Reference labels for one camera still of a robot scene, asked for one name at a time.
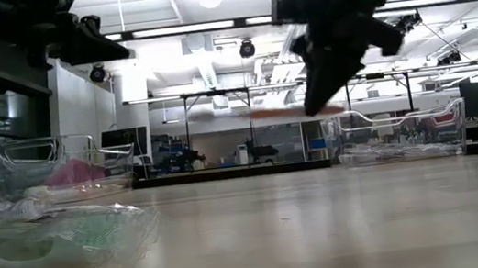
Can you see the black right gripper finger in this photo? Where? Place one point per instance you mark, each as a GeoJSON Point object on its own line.
{"type": "Point", "coordinates": [305, 90]}
{"type": "Point", "coordinates": [333, 75]}

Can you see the orange toothbrush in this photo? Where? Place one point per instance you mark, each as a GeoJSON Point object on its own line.
{"type": "Point", "coordinates": [102, 187]}
{"type": "Point", "coordinates": [278, 112]}
{"type": "Point", "coordinates": [52, 188]}

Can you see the black ceiling camera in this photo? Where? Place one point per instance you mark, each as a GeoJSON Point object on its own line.
{"type": "Point", "coordinates": [97, 73]}
{"type": "Point", "coordinates": [247, 48]}

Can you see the white device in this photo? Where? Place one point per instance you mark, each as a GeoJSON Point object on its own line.
{"type": "Point", "coordinates": [241, 154]}

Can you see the clear plastic bin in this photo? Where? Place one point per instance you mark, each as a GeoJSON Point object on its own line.
{"type": "Point", "coordinates": [460, 123]}
{"type": "Point", "coordinates": [4, 174]}

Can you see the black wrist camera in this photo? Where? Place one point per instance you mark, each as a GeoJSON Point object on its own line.
{"type": "Point", "coordinates": [293, 5]}

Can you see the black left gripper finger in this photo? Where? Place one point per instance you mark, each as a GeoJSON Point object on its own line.
{"type": "Point", "coordinates": [98, 50]}

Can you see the black aluminium rig frame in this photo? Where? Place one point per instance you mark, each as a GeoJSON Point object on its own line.
{"type": "Point", "coordinates": [225, 173]}

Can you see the black workstation frame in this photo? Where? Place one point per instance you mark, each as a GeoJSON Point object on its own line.
{"type": "Point", "coordinates": [215, 92]}

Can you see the black bar with lights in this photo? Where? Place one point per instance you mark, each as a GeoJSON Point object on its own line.
{"type": "Point", "coordinates": [183, 28]}

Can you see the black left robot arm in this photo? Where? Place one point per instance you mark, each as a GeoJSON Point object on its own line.
{"type": "Point", "coordinates": [20, 14]}

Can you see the pink paper sheet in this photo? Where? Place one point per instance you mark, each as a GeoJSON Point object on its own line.
{"type": "Point", "coordinates": [75, 173]}

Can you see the blue storage bin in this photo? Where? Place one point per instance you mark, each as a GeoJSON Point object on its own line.
{"type": "Point", "coordinates": [316, 143]}

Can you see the black workstation robot arm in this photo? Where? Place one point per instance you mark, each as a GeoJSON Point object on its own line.
{"type": "Point", "coordinates": [262, 151]}
{"type": "Point", "coordinates": [182, 157]}

